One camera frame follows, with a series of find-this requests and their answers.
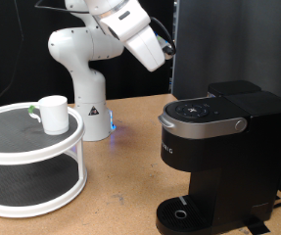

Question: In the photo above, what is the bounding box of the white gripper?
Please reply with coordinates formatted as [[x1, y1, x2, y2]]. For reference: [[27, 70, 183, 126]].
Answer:
[[123, 24, 166, 73]]

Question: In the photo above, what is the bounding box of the white mug with green tape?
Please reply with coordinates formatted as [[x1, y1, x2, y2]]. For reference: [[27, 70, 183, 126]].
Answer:
[[27, 94, 70, 136]]

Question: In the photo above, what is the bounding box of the black Keurig coffee machine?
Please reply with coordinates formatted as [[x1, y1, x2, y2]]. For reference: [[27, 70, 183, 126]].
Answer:
[[155, 79, 281, 235]]

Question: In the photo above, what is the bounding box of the black backdrop curtain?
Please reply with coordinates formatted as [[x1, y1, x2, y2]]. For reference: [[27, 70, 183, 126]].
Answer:
[[0, 0, 174, 107]]

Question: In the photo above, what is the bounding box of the dark grey partition panel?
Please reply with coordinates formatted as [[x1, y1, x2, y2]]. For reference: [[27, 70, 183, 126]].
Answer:
[[171, 0, 281, 210]]

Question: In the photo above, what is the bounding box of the white two-tier turntable shelf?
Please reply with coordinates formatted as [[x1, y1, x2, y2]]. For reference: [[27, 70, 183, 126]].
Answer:
[[0, 101, 90, 219]]

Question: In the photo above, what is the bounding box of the black tape strip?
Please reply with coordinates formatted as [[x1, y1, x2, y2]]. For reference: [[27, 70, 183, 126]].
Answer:
[[244, 216, 271, 235]]

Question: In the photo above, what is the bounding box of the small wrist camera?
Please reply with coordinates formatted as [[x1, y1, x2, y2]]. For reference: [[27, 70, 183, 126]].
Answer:
[[155, 34, 177, 62]]

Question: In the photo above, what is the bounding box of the black camera cable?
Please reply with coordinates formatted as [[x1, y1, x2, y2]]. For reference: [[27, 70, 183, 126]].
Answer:
[[0, 0, 177, 111]]

